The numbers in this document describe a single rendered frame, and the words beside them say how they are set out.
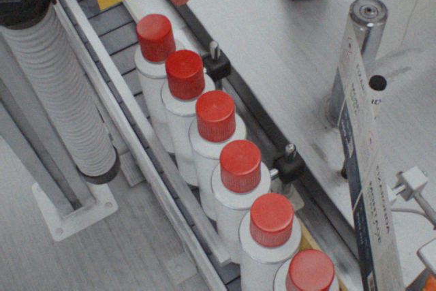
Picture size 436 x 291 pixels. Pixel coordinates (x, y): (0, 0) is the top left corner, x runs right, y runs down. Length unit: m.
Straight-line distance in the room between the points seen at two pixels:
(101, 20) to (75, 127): 0.45
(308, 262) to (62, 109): 0.20
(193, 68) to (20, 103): 0.16
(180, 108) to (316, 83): 0.26
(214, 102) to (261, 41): 0.31
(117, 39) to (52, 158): 0.24
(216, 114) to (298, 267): 0.14
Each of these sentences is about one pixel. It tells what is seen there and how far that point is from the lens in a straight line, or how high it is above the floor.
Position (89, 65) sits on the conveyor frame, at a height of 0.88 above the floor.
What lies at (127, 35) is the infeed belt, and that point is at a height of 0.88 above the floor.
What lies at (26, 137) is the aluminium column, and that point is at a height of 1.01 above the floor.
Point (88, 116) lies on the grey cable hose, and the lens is 0.39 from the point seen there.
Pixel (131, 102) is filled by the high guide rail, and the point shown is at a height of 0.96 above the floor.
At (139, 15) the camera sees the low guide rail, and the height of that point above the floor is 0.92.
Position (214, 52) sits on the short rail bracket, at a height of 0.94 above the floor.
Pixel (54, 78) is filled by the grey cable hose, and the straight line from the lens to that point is 0.34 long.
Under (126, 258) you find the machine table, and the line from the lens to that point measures 0.70.
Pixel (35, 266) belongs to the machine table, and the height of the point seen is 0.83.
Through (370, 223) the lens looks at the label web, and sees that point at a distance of 0.54.
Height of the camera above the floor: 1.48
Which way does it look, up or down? 60 degrees down
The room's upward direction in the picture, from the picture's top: 5 degrees counter-clockwise
